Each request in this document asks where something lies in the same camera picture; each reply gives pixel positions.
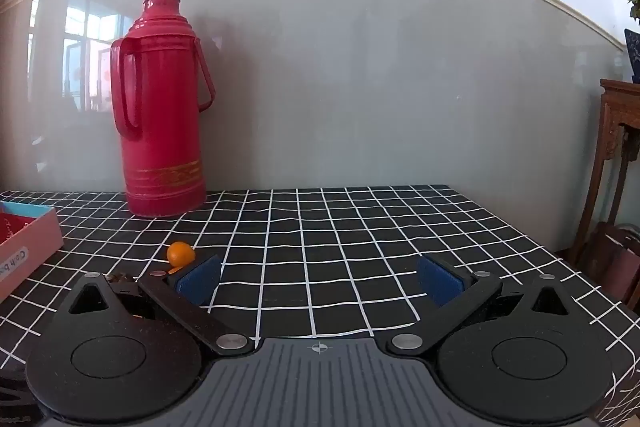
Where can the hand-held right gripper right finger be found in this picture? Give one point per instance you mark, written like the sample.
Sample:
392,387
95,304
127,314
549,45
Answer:
440,282

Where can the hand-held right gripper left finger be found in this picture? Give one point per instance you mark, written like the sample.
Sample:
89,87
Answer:
200,282

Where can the small orange kumquat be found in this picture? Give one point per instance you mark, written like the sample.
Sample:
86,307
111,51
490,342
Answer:
180,253

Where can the pink and red cardboard box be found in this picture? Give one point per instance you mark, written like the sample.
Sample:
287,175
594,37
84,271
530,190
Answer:
25,242

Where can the brown dried fruit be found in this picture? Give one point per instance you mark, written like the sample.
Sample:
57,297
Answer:
120,278

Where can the red thermos flask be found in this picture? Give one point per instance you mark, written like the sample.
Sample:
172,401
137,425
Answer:
160,117

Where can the dark red chair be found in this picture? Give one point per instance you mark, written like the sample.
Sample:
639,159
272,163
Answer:
620,267

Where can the carved wooden stand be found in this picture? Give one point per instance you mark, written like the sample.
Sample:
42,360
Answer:
617,122

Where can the blue plant pot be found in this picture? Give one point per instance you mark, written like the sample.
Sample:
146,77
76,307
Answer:
634,57

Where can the green potted plant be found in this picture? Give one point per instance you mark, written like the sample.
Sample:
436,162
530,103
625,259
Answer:
636,2

